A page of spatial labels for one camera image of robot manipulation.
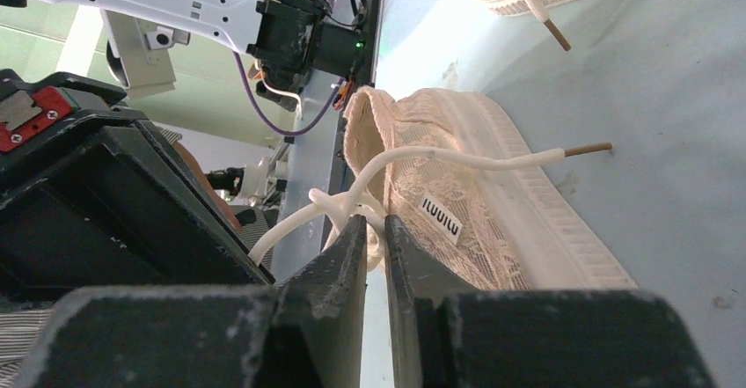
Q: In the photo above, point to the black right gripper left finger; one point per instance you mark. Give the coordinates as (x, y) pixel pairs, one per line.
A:
(306, 332)

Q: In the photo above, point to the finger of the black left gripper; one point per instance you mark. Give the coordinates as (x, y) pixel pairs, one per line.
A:
(110, 202)

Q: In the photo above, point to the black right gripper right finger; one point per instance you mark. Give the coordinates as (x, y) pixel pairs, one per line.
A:
(446, 333)

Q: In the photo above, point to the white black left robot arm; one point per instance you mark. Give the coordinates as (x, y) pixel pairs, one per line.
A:
(287, 36)

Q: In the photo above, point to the person forearm in background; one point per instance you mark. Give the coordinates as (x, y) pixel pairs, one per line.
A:
(199, 174)

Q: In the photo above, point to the aluminium frame rail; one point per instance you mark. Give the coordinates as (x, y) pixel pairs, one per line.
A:
(310, 157)

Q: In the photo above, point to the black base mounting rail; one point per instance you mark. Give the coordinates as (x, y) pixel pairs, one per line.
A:
(362, 73)

